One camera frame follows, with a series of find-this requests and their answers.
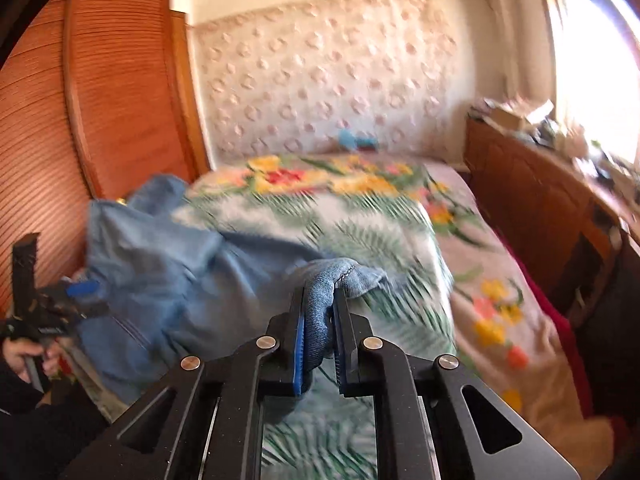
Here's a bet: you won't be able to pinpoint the window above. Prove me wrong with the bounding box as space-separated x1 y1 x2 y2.
545 0 640 161

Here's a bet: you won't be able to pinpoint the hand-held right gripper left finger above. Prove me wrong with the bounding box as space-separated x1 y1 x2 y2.
59 287 308 480

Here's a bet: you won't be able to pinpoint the person's left forearm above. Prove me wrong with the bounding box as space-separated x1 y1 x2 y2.
0 360 112 480

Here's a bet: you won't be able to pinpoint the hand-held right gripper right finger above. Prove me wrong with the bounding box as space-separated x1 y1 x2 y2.
333 289 582 480

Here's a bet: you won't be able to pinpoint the blue denim pants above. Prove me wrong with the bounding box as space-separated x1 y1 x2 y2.
75 174 389 426

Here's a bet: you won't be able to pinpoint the wooden louvred wardrobe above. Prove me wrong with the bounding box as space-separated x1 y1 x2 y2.
0 0 211 321

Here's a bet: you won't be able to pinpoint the leaf print cloth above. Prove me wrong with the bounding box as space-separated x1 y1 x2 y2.
170 192 457 480

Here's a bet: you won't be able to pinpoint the wooden cabinet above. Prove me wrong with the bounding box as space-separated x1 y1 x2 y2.
462 115 640 322

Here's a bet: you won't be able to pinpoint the circle pattern curtain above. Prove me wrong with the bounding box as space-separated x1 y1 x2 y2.
192 0 471 167

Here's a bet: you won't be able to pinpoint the dark red bed skirt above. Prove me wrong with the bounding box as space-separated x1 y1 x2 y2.
500 235 632 438

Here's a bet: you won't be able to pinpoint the cardboard box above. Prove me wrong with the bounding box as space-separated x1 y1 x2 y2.
484 105 532 132

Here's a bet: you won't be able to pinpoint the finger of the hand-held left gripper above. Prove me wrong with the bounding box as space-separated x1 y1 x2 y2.
62 301 111 318
52 281 101 302

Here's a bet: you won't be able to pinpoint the person's left hand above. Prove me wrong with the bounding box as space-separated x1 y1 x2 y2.
1 335 67 382

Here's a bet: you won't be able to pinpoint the blue plush toy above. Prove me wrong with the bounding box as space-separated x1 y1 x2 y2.
337 129 379 154

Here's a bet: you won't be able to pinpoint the floral blanket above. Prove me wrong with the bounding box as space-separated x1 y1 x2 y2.
187 152 617 461

